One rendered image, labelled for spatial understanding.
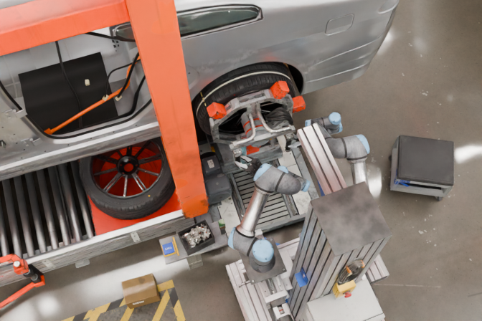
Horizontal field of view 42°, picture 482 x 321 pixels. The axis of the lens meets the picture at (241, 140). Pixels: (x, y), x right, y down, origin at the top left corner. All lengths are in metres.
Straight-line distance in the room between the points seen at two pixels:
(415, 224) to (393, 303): 0.61
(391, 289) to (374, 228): 2.10
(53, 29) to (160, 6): 0.37
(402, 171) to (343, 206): 2.03
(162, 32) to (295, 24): 1.34
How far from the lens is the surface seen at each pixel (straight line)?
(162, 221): 4.26
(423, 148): 4.65
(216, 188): 4.29
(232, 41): 3.43
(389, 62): 5.37
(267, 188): 3.36
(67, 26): 2.21
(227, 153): 4.59
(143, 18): 2.21
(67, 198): 4.59
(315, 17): 3.53
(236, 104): 3.75
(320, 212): 2.52
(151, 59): 2.41
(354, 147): 3.52
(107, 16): 2.20
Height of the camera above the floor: 4.39
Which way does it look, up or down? 64 degrees down
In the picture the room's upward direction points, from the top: 1 degrees counter-clockwise
